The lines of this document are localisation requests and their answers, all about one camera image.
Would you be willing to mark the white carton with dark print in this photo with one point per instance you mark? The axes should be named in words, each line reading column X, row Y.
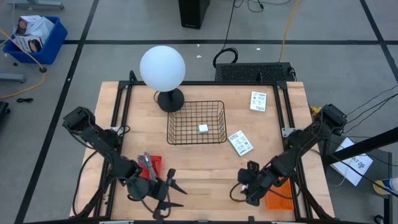
column 28, row 43
column 26, row 25

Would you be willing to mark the black perforated metal case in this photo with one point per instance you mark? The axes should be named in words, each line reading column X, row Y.
column 253, row 72

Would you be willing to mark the black metal table frame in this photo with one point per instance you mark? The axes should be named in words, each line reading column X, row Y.
column 217, row 83

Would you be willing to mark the grey metal floor foot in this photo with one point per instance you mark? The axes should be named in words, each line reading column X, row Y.
column 12, row 77
column 37, row 5

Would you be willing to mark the black computer tower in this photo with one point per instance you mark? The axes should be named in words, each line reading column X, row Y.
column 193, row 12

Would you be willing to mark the black metal beam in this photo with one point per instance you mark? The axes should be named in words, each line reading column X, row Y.
column 367, row 144

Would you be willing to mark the red plastic basket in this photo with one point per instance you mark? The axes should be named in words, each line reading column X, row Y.
column 158, row 165

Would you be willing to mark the yellow plug connector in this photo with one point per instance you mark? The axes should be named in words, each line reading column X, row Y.
column 315, row 109

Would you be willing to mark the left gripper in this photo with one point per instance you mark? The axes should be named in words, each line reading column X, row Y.
column 158, row 193

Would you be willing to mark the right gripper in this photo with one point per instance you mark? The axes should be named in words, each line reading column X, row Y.
column 253, row 182

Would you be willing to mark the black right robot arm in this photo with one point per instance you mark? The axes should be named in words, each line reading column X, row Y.
column 298, row 143

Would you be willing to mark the black object at floor edge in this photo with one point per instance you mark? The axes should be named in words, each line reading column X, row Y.
column 3, row 110

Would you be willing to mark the blue plastic bin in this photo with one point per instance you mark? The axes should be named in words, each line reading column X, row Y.
column 53, row 46

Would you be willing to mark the blue yellow can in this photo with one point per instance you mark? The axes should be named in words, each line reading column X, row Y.
column 387, row 186

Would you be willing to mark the white globe lamp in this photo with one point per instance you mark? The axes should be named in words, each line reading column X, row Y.
column 162, row 68

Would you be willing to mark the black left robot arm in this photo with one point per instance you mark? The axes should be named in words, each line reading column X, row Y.
column 102, row 146

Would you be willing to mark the white printed paper sheet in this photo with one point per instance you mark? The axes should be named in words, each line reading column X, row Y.
column 351, row 174

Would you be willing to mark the orange plastic basket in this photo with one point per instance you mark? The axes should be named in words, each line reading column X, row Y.
column 281, row 200

